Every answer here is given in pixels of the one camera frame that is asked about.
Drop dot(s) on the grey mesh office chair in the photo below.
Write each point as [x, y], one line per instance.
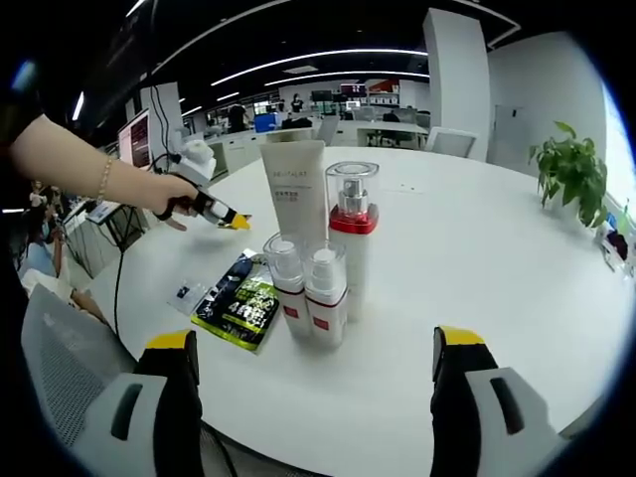
[64, 358]

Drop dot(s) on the blue box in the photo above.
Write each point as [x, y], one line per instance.
[267, 122]

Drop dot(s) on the tall red-collared skincare pump bottle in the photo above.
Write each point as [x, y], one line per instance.
[354, 248]

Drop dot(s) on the white chair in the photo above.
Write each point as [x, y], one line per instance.
[452, 141]

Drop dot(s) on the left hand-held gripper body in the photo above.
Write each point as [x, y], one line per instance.
[199, 164]

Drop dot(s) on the white floor cabinet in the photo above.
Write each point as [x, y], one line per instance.
[509, 126]

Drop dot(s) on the dark green skincare sachet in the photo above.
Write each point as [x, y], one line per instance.
[238, 308]

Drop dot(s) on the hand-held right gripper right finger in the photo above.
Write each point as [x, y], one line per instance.
[467, 427]

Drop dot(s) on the small clear skincare sachet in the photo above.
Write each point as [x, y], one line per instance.
[186, 295]

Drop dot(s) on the red and black item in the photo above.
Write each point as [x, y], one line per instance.
[616, 246]

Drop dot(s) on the tall white skincare tube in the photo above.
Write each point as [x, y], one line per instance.
[293, 189]

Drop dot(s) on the person's left hand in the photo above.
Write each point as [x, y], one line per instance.
[171, 196]

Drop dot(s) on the computer monitor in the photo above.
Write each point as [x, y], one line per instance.
[135, 139]

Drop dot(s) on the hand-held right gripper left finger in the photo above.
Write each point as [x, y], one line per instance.
[149, 427]

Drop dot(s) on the white background desk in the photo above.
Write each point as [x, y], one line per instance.
[392, 131]

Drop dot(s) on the potted green plant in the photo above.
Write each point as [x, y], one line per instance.
[571, 169]

